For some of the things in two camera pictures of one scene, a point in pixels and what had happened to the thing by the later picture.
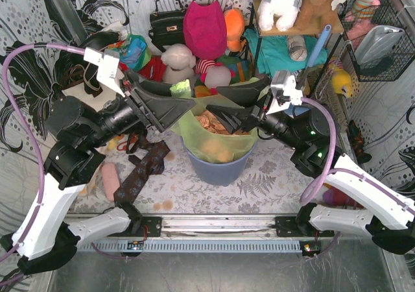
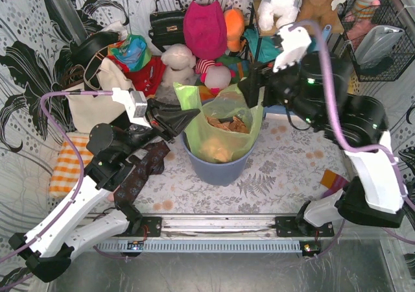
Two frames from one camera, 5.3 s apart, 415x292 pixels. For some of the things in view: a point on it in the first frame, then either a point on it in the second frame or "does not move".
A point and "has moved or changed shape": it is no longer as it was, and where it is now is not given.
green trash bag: x=218 y=148 has moved or changed shape
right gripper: x=257 y=111 → x=256 y=86
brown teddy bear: x=316 y=10 does not move
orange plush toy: x=235 y=26 does not move
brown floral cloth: x=151 y=162 does not move
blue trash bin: x=218 y=173 does not move
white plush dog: x=281 y=0 does not move
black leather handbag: x=168 y=26 does not move
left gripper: x=137 y=104 → x=157 y=121
